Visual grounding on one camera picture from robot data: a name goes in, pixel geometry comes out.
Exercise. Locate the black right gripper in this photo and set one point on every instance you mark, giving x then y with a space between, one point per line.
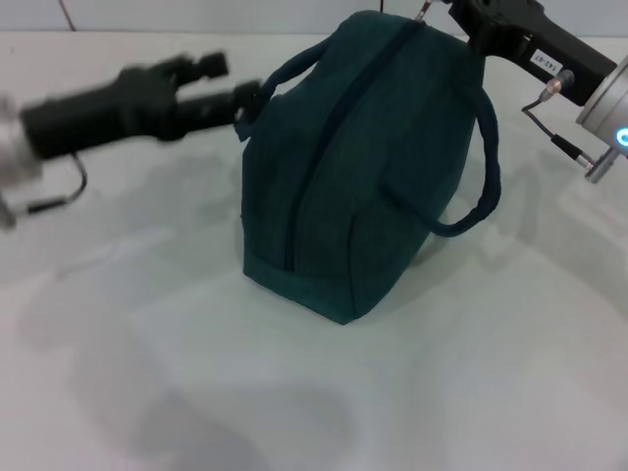
530 44

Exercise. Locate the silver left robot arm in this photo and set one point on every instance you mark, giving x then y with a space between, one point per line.
12 162

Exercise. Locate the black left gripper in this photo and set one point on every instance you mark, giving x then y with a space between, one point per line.
98 113

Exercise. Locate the dark teal insulated lunch bag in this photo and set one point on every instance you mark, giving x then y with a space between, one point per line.
373 172

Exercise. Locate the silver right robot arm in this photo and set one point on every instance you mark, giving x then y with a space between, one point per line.
606 108

